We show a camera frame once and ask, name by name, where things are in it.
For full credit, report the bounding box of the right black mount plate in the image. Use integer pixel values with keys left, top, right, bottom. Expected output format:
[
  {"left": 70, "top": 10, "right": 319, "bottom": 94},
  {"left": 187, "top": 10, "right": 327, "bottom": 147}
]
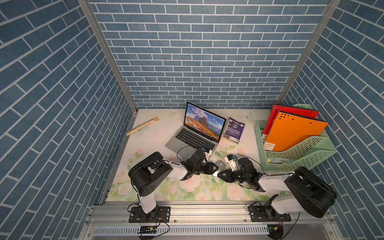
[{"left": 249, "top": 205, "right": 292, "bottom": 223}]

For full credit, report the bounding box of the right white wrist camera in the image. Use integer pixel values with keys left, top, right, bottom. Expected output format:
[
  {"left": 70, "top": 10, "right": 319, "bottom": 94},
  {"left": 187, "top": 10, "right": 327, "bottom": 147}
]
[{"left": 225, "top": 155, "right": 238, "bottom": 171}]

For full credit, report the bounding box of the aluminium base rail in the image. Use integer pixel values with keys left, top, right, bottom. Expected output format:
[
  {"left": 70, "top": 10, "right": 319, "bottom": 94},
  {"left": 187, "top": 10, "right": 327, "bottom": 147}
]
[{"left": 85, "top": 201, "right": 335, "bottom": 226}]

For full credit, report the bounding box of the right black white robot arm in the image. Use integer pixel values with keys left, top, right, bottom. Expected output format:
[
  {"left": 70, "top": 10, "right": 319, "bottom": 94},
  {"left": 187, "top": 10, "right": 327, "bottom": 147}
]
[{"left": 214, "top": 157, "right": 337, "bottom": 221}]

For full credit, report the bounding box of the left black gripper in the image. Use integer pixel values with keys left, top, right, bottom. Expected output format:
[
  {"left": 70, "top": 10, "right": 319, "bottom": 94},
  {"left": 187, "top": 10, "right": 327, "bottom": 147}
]
[{"left": 191, "top": 162, "right": 219, "bottom": 176}]

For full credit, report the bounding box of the beige wooden ruler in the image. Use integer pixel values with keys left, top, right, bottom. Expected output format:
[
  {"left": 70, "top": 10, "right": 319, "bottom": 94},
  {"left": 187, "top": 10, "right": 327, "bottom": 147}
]
[{"left": 126, "top": 117, "right": 160, "bottom": 136}]

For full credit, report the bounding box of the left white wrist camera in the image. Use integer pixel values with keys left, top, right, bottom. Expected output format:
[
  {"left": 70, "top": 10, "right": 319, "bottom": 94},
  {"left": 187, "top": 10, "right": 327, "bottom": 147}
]
[{"left": 204, "top": 150, "right": 213, "bottom": 161}]

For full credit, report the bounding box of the red file folder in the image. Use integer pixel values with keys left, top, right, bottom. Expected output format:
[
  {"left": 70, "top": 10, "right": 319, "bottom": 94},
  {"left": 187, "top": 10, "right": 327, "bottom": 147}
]
[{"left": 262, "top": 104, "right": 319, "bottom": 140}]

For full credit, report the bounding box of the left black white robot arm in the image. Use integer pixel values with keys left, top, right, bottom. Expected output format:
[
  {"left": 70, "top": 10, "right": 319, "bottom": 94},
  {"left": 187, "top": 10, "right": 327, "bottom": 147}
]
[{"left": 129, "top": 150, "right": 219, "bottom": 215}]

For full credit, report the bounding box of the silver wireless mouse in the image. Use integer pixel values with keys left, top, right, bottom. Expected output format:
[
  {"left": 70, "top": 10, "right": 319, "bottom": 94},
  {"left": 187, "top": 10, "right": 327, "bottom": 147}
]
[{"left": 213, "top": 161, "right": 226, "bottom": 177}]

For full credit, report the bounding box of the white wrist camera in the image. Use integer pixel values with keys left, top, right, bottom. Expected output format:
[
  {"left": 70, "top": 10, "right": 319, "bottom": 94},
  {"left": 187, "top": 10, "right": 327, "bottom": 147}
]
[
  {"left": 225, "top": 155, "right": 238, "bottom": 171},
  {"left": 204, "top": 150, "right": 213, "bottom": 161}
]

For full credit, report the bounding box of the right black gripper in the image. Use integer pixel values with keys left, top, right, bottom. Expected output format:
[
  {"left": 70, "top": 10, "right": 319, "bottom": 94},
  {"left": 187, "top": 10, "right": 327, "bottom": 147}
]
[{"left": 216, "top": 168, "right": 249, "bottom": 183}]

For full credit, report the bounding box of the small black controller board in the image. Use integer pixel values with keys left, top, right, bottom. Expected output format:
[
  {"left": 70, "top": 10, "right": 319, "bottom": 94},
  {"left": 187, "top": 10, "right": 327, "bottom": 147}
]
[{"left": 138, "top": 226, "right": 157, "bottom": 235}]

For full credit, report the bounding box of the white perforated cable duct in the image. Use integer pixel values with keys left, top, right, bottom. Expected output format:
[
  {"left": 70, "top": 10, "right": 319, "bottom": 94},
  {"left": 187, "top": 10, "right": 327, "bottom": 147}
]
[{"left": 92, "top": 225, "right": 270, "bottom": 237}]

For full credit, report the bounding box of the purple paperback book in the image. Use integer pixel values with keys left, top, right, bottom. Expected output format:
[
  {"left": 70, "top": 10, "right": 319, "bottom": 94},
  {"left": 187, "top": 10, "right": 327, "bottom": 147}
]
[{"left": 223, "top": 118, "right": 245, "bottom": 144}]

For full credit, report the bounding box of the green desk file organizer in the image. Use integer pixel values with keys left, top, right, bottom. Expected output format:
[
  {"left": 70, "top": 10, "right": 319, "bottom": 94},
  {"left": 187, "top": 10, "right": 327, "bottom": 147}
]
[{"left": 255, "top": 121, "right": 337, "bottom": 172}]

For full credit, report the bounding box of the left black mount plate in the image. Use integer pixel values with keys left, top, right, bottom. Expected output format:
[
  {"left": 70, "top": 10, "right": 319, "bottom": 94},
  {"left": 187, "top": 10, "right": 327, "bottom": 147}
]
[{"left": 129, "top": 207, "right": 171, "bottom": 223}]

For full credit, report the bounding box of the orange file folder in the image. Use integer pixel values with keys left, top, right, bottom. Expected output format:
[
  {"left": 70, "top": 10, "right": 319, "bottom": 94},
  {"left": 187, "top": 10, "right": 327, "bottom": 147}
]
[{"left": 264, "top": 112, "right": 328, "bottom": 152}]

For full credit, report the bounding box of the black mount plate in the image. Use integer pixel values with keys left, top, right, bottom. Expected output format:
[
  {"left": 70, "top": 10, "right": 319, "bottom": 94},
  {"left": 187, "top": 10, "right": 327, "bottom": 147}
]
[
  {"left": 249, "top": 205, "right": 292, "bottom": 223},
  {"left": 129, "top": 207, "right": 171, "bottom": 223}
]

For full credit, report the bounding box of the silver open laptop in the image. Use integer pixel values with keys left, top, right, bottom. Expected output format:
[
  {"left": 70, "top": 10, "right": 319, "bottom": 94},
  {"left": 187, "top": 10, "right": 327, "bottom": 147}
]
[{"left": 166, "top": 102, "right": 227, "bottom": 159}]

